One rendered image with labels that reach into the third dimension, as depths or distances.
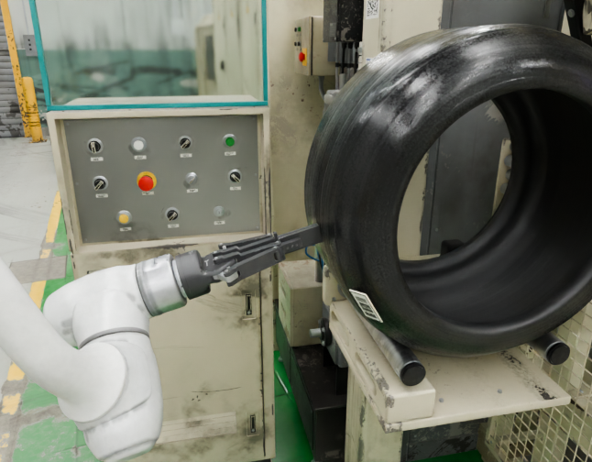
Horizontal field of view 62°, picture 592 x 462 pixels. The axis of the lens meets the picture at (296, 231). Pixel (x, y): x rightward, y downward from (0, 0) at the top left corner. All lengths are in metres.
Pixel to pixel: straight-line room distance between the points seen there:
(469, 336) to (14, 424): 1.93
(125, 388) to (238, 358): 0.93
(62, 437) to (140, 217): 1.10
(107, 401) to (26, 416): 1.74
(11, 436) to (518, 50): 2.15
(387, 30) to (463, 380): 0.71
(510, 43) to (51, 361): 0.72
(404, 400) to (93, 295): 0.53
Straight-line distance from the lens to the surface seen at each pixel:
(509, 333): 0.92
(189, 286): 0.79
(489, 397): 1.04
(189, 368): 1.62
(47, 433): 2.32
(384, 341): 0.94
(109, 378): 0.70
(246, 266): 0.77
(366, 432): 1.46
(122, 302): 0.79
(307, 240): 0.82
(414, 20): 1.11
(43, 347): 0.65
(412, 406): 0.93
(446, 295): 1.13
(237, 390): 1.68
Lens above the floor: 1.41
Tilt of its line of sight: 20 degrees down
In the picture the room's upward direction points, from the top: straight up
